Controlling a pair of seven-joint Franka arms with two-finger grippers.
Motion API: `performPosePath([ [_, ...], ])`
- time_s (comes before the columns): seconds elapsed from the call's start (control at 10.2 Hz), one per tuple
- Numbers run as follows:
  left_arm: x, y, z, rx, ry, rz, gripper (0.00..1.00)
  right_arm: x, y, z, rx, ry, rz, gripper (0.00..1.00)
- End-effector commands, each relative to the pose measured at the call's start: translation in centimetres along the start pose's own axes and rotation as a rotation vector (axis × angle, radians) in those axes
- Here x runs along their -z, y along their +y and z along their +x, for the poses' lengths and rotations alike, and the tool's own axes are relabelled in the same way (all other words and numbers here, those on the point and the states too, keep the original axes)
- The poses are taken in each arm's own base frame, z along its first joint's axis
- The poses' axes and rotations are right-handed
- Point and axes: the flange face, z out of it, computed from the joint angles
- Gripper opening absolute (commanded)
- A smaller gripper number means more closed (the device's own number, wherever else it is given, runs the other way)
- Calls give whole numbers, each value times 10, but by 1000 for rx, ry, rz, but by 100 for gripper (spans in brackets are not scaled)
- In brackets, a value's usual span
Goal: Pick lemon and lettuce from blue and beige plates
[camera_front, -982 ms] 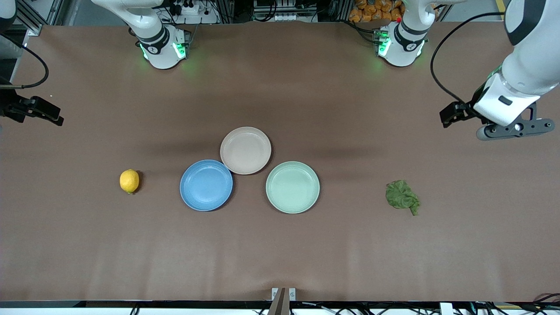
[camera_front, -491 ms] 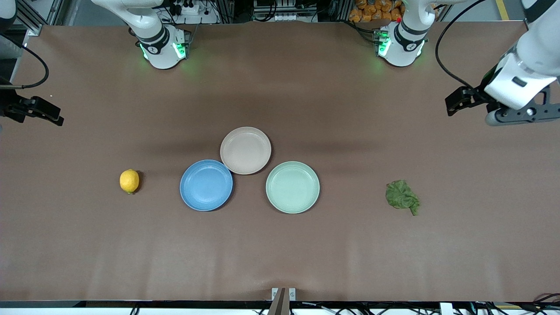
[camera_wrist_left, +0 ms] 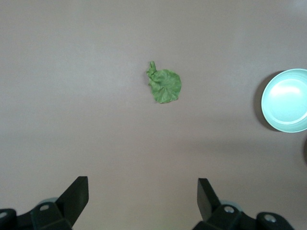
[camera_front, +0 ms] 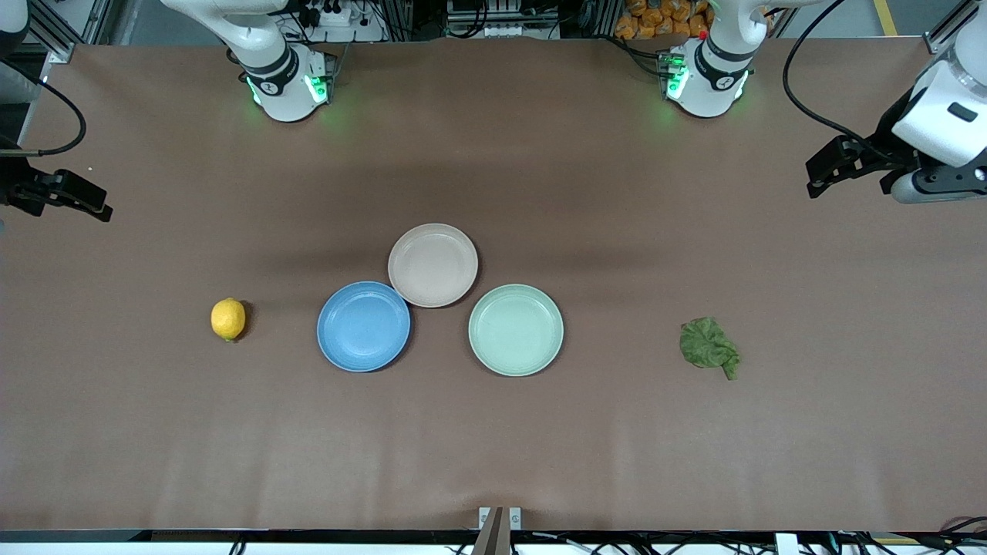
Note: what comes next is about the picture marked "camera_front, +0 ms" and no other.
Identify yellow lemon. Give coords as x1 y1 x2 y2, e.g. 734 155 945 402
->
211 298 248 343

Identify green lettuce leaf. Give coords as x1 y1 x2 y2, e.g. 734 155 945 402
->
679 316 741 382

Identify orange packaged goods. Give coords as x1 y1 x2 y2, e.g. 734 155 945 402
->
615 0 712 41

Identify white power strip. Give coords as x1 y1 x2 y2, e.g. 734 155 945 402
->
305 0 363 28

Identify blue plate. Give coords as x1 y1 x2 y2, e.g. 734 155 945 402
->
316 281 412 373

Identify white electrical unit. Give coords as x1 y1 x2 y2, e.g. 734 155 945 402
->
446 0 558 39

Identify mint green plate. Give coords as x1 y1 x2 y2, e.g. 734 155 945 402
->
468 284 564 378

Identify beige plate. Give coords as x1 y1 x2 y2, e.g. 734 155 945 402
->
387 223 480 309

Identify aluminium frame profile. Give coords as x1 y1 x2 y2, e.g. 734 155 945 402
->
925 0 979 55
27 0 116 64

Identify silver metal bracket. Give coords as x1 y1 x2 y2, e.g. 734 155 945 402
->
478 506 523 531

